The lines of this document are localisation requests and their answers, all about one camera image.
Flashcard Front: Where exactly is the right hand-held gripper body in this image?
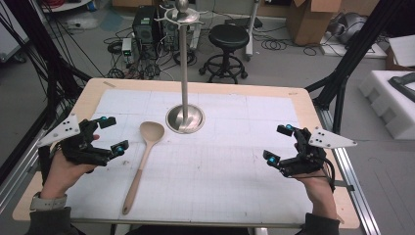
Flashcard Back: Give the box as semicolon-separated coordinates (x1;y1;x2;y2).
279;125;358;179

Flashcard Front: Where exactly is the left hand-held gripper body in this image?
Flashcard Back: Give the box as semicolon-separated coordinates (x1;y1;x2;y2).
36;113;114;188

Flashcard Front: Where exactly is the beige wooden spoon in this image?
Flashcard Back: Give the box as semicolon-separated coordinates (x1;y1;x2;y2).
121;120;166;216

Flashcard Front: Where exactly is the person's left hand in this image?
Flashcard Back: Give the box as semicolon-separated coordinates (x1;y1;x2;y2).
40;133;101;200

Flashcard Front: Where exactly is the person's right hand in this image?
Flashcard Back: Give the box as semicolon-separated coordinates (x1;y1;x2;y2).
293;167;339;221

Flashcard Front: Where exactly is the black tape piece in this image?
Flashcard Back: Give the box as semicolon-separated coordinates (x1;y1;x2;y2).
332;179;355;193

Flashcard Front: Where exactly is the white gridded mat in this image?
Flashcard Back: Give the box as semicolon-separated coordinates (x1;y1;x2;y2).
66;88;315;225

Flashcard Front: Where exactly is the grey wrist watch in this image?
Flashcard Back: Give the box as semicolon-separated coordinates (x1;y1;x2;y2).
29;191;69;212

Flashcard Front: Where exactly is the small grey power supply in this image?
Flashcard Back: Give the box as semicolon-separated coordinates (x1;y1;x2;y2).
120;37;134;57

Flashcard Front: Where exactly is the large white foam block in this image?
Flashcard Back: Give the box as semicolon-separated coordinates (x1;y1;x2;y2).
357;70;415;141

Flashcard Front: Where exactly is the metal utensil stand rack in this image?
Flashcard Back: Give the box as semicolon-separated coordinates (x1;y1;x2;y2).
154;0;209;135

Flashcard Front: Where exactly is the black computer tower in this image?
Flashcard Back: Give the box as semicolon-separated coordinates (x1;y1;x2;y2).
131;5;159;45

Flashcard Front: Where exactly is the black round stool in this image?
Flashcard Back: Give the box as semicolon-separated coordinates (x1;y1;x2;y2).
198;23;251;85

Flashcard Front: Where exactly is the cardboard box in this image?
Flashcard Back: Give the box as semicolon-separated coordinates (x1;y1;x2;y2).
285;0;343;47

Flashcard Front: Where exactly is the flat black device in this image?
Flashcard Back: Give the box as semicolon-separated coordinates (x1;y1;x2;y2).
224;16;264;30

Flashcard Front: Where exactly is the black curved part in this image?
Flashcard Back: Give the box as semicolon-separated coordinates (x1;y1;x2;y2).
387;71;415;103

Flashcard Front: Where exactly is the grey rounded appliance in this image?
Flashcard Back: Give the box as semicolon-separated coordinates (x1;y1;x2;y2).
328;12;369;46

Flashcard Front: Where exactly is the white panel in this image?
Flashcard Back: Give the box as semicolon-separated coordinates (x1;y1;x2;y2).
0;0;30;64

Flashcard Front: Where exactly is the white foam board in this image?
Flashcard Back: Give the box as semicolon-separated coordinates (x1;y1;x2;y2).
388;34;415;69

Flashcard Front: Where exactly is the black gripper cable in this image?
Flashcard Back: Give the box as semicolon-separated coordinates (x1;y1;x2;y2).
320;156;337;193

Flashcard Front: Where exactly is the aluminium rail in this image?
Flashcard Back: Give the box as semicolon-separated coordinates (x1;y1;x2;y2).
0;124;57;213
314;105;382;235

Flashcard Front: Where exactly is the tangle of floor cables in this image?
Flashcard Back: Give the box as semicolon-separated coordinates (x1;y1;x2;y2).
103;28;199;81

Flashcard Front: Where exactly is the coiled black floor cable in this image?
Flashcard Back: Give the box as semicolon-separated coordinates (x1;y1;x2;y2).
259;33;290;52

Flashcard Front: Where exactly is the black metal frame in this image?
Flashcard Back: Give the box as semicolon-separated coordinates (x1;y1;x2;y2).
304;0;406;142
0;0;93;185

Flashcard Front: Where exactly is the white metal post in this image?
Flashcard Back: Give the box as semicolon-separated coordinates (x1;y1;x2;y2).
245;0;261;63

